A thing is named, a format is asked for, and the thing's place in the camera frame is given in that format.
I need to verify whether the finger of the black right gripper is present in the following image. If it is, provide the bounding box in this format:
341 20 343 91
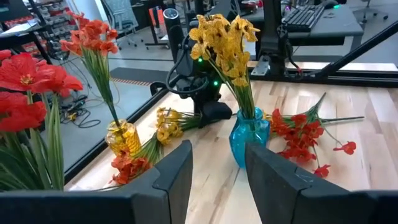
196 100 233 129

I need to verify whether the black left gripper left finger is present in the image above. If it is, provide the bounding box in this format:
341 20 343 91
0 139 193 224

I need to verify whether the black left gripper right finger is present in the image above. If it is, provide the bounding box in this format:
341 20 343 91
244 142 398 224

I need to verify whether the orange artificial flower bunch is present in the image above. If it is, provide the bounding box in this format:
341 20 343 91
58 11 123 128
109 132 167 187

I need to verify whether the red artificial flower bunch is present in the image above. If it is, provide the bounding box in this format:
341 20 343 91
0 91 66 191
0 49 85 191
267 107 365 179

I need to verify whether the blue glass vase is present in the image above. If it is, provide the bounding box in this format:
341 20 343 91
229 107 271 170

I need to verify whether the yellow glass vase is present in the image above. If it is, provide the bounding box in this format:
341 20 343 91
104 119 142 156

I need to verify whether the black tower fan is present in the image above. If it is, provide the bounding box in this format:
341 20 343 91
162 7 187 65

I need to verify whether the dark mat orange-striped edge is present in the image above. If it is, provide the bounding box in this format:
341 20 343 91
109 67 170 87

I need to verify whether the orange upright object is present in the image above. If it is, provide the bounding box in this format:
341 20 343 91
148 6 165 29

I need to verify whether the grey mesh office chair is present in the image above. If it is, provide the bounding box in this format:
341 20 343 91
101 0 144 50

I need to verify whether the black computer keyboard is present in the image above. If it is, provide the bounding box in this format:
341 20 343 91
281 4 326 32

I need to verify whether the grey office desk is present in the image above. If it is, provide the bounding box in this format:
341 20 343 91
189 3 365 47

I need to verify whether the storage shelf with bins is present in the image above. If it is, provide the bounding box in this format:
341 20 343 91
23 0 77 60

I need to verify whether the dark office chair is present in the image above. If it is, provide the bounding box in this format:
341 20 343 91
353 0 390 23

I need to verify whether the black work table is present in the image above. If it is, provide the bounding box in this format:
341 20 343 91
0 0 55 65

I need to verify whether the black floor cable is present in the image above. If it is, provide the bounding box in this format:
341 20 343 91
58 93 102 129

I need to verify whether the black aluminium table frame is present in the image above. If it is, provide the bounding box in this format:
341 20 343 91
63 20 398 184

